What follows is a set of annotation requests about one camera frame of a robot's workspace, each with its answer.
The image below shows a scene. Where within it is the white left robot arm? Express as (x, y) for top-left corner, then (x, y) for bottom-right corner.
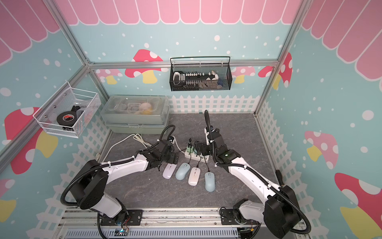
(60, 139), (179, 221)

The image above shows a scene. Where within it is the lilac wireless mouse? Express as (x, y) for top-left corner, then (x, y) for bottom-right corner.
(162, 163), (177, 179)

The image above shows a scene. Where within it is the green plastic storage box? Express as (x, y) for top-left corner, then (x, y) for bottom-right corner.
(100, 95), (170, 134)

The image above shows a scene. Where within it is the white wire basket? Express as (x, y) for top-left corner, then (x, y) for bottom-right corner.
(33, 82), (101, 138)

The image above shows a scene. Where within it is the pale blue wireless mouse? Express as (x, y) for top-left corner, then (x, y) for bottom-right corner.
(205, 172), (215, 192)

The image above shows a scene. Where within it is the black wire mesh basket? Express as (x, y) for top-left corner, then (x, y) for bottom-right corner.
(169, 56), (232, 92)

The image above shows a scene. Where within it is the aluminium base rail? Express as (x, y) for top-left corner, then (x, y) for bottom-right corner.
(53, 208), (274, 239)

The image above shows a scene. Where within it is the white power strip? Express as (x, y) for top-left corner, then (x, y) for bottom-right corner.
(184, 151), (210, 162)

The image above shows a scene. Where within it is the black tape roll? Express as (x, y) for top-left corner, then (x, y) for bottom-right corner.
(57, 111), (78, 127)

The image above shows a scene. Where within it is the white pink wireless mouse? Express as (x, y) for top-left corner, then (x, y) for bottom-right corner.
(188, 167), (201, 186)

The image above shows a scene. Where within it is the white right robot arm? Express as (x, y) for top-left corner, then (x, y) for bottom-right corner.
(202, 126), (312, 239)

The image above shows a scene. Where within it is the light blue wireless mouse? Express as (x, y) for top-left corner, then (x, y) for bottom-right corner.
(176, 163), (191, 180)

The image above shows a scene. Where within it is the white power cable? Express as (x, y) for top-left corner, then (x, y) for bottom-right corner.
(96, 133), (186, 159)

